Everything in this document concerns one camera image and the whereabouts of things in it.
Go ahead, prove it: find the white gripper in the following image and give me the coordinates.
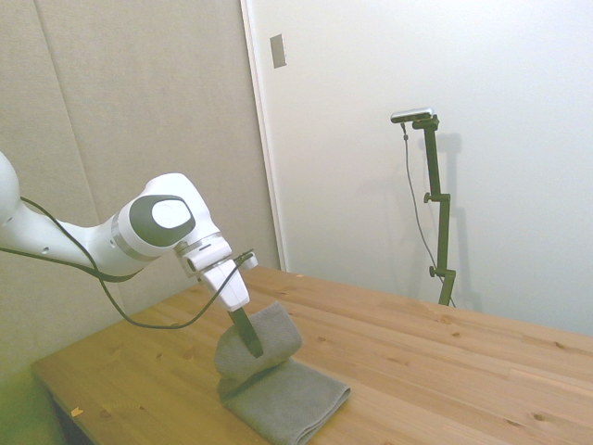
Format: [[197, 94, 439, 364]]
[[201, 259, 265, 359]]

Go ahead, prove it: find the grey towel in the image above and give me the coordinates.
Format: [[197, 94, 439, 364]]
[[213, 300, 352, 445]]

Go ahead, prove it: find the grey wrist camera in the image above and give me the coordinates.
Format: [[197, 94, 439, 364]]
[[233, 248, 259, 273]]

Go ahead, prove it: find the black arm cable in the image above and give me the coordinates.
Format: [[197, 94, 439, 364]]
[[0, 196, 255, 331]]

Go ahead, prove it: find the white vertical door frame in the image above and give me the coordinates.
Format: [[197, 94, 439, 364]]
[[239, 0, 289, 273]]

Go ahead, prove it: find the black jointed camera stand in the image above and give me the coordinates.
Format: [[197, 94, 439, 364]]
[[410, 115, 458, 307]]

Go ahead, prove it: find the silver exterior camera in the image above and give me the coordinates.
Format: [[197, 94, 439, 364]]
[[389, 107, 437, 125]]

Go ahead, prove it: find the grey wall plate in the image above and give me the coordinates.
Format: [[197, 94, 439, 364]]
[[269, 32, 288, 70]]

